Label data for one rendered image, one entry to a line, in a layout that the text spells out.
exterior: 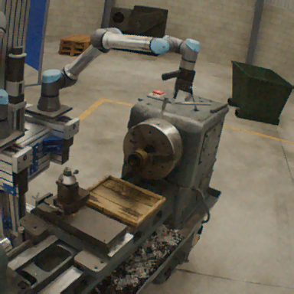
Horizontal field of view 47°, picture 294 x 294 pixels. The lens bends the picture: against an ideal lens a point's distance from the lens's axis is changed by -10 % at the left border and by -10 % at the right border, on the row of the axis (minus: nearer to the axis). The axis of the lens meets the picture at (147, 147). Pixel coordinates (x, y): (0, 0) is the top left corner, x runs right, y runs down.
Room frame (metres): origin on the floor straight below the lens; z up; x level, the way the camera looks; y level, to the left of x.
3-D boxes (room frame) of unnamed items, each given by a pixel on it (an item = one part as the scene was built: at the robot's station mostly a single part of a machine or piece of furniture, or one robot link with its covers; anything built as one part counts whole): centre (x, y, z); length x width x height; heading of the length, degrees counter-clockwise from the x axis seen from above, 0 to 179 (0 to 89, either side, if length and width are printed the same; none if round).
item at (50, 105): (2.02, 0.63, 1.21); 0.15 x 0.15 x 0.10
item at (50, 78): (2.02, 0.62, 1.33); 0.13 x 0.12 x 0.14; 155
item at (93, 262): (1.23, 0.26, 0.90); 0.47 x 0.30 x 0.06; 65
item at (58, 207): (1.33, 0.30, 0.99); 0.20 x 0.10 x 0.05; 155
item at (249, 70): (6.56, -1.90, 0.43); 1.34 x 0.94 x 0.85; 4
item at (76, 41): (9.74, 2.26, 0.22); 1.25 x 0.86 x 0.44; 175
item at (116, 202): (1.60, 0.09, 0.89); 0.36 x 0.30 x 0.04; 65
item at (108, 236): (1.28, 0.25, 0.95); 0.43 x 0.17 x 0.05; 65
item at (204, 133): (2.21, -0.18, 1.06); 0.59 x 0.48 x 0.39; 155
